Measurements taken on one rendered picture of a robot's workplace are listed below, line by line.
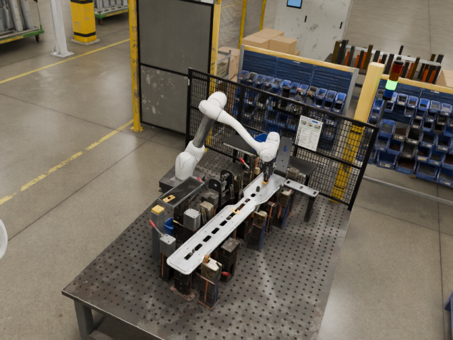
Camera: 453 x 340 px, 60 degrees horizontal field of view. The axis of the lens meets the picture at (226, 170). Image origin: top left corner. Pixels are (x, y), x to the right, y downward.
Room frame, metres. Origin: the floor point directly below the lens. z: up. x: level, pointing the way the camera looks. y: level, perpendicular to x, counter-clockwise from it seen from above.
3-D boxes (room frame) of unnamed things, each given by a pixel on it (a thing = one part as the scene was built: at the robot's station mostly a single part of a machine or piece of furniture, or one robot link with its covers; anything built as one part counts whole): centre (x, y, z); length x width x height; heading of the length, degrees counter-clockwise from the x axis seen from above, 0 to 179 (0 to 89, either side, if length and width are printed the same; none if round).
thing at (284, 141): (2.92, -0.47, 1.17); 0.12 x 0.01 x 0.34; 61
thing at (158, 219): (2.03, 0.43, 0.92); 0.08 x 0.08 x 0.44; 61
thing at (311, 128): (3.13, -0.69, 1.30); 0.23 x 0.02 x 0.31; 61
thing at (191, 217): (2.08, 0.20, 0.90); 0.13 x 0.10 x 0.41; 61
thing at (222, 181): (2.48, 0.03, 0.94); 0.18 x 0.13 x 0.49; 151
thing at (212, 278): (1.69, 0.02, 0.88); 0.15 x 0.11 x 0.36; 61
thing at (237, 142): (3.17, -0.37, 1.01); 0.90 x 0.22 x 0.03; 61
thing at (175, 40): (5.05, 0.85, 1.00); 1.34 x 0.14 x 2.00; 69
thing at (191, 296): (1.74, 0.21, 0.84); 0.18 x 0.06 x 0.29; 61
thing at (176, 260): (2.27, -0.10, 1.00); 1.38 x 0.22 x 0.02; 151
